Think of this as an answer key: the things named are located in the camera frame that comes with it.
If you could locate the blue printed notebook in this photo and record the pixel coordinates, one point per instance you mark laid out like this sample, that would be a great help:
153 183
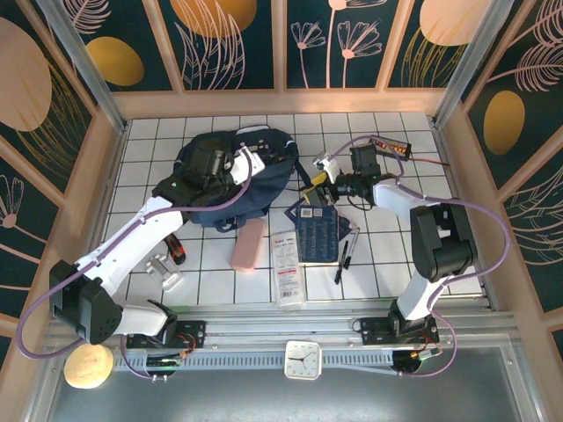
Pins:
316 237

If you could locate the aluminium mounting rail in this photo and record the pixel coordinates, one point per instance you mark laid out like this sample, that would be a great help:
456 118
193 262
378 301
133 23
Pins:
264 325

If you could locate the navy book with patterned cover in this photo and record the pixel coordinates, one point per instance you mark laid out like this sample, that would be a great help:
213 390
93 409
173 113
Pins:
348 226

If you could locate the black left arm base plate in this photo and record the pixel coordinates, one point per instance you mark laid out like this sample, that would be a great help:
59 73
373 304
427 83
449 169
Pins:
195 332

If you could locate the navy blue backpack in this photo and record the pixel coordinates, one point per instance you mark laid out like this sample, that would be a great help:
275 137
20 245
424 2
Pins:
272 184

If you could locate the beige round sponge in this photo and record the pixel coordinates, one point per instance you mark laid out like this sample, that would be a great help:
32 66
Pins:
88 367

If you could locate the white square clock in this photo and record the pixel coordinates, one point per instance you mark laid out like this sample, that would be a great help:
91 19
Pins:
303 359

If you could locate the pink pencil case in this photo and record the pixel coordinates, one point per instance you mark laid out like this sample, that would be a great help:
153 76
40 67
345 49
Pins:
248 246

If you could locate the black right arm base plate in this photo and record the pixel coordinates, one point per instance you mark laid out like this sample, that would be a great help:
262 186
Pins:
374 329

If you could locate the black marker with white label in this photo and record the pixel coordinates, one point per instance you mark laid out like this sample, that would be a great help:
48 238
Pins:
352 248

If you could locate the clear packet with red label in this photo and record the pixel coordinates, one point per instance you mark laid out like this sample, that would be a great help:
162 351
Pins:
288 272

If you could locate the black board with orange connectors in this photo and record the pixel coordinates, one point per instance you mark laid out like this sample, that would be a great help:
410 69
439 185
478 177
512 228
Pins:
396 148

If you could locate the aluminium frame post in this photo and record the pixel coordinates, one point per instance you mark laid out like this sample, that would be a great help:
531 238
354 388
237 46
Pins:
470 61
85 70

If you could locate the plain black pen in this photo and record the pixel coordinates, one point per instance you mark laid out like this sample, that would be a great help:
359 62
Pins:
342 263

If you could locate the silver metal bracket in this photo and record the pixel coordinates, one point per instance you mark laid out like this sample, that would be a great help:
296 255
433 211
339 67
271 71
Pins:
165 274

